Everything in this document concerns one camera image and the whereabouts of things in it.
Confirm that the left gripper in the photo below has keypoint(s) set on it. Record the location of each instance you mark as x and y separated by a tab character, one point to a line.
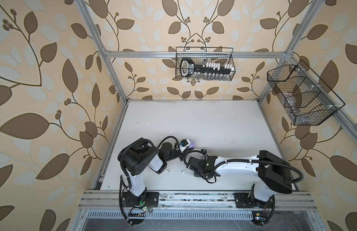
182	157

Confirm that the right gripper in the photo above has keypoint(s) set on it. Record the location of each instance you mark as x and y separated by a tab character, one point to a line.
196	174

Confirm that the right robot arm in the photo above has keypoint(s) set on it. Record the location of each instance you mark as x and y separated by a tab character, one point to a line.
275	175

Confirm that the aluminium rail front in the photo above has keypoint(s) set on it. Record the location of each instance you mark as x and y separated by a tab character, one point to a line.
197	202

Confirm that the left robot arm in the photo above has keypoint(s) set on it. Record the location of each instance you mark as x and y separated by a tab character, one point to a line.
139	155

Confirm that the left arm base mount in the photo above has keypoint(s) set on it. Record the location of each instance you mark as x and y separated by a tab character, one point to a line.
134	209

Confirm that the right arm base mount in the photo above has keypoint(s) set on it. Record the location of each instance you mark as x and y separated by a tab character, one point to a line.
263	212

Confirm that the black wire basket back wall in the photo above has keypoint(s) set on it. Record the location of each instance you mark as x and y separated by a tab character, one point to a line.
211	54

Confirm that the black tool with white bits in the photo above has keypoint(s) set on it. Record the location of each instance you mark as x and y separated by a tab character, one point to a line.
188	68

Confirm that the black wire basket right wall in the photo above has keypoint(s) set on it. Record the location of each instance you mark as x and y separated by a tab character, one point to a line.
306	97

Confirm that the purple round charging case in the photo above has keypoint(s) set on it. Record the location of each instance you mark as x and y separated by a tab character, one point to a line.
192	144

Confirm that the black wire basket wall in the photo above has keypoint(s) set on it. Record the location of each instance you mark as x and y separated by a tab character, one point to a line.
211	54
306	97

